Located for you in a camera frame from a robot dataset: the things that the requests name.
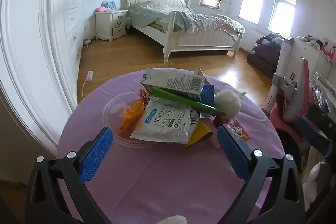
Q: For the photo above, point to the orange wrapper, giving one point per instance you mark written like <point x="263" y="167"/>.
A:
<point x="131" y="113"/>

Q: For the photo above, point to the green long packet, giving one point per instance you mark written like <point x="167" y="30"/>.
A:
<point x="183" y="100"/>

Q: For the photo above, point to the purple tablecloth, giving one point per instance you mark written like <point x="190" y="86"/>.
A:
<point x="157" y="174"/>

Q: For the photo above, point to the pile of clothes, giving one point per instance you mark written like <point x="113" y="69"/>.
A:
<point x="309" y="40"/>

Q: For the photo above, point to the blue small box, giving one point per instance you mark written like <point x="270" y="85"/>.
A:
<point x="207" y="94"/>

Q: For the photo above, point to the red candy packet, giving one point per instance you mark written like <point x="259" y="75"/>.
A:
<point x="236" y="130"/>
<point x="144" y="95"/>

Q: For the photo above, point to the white bed frame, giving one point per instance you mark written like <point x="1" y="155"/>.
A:
<point x="204" y="39"/>

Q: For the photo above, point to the white tissue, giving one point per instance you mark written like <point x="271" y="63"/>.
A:
<point x="173" y="220"/>

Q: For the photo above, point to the yellow wrapper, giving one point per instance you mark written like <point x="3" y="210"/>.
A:
<point x="200" y="133"/>

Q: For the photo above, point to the bright window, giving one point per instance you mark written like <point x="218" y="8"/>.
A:
<point x="282" y="14"/>
<point x="252" y="1"/>

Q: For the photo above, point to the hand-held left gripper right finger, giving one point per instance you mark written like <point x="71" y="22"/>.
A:
<point x="231" y="150"/>

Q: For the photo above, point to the white dresser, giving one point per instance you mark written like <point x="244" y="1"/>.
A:
<point x="307" y="56"/>

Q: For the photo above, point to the white nightstand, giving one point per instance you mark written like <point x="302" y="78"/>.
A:
<point x="115" y="22"/>

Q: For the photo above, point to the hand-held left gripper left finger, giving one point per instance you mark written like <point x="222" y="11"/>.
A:
<point x="97" y="153"/>

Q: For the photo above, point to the pink soft toy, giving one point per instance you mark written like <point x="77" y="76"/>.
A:
<point x="101" y="9"/>

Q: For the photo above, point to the grey milk carton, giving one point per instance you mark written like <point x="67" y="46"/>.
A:
<point x="170" y="81"/>

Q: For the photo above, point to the white fluffy ball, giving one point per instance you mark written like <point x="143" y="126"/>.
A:
<point x="228" y="104"/>

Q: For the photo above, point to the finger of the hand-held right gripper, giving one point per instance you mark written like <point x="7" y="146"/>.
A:
<point x="320" y="132"/>

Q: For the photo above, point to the pale floral quilt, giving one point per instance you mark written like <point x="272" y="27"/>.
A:
<point x="210" y="20"/>

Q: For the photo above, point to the white wardrobe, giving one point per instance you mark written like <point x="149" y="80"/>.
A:
<point x="31" y="43"/>

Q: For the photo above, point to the white power strip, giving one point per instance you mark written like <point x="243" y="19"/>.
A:
<point x="90" y="75"/>

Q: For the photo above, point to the white barcode snack packet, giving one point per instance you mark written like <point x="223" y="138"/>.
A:
<point x="162" y="121"/>

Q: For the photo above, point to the framed photo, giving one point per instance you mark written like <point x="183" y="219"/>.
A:
<point x="329" y="50"/>

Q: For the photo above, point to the blue bag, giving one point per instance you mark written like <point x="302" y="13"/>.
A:
<point x="109" y="5"/>

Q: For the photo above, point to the dark sofa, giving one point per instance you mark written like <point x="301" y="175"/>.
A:
<point x="262" y="61"/>

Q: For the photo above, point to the pink desk chair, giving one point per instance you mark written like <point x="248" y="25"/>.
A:
<point x="302" y="82"/>

